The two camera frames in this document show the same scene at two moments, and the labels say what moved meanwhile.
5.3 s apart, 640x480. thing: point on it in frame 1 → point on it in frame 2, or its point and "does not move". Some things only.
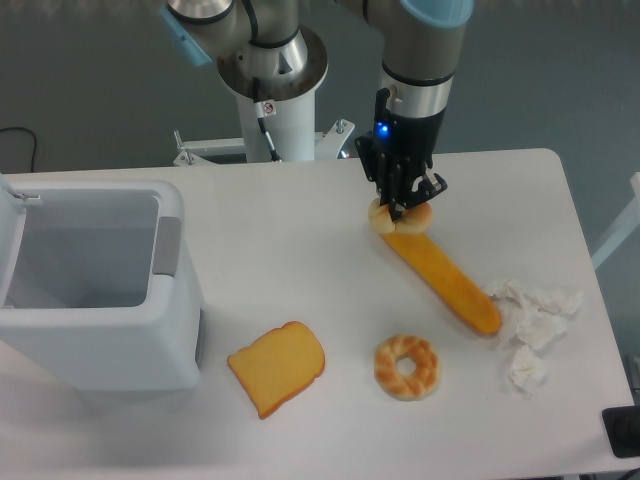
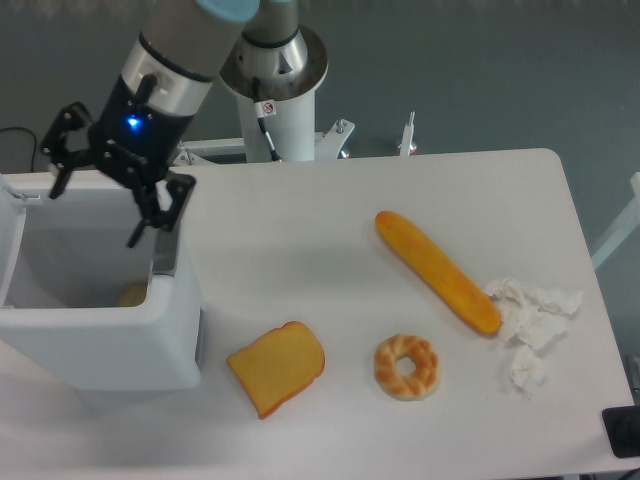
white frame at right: [628, 223] does not move
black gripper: [403, 135] → [134, 134]
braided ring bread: [424, 375] does not move
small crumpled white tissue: [528, 370] does not move
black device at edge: [622, 425] does not move
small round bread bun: [412, 220] → [134, 295]
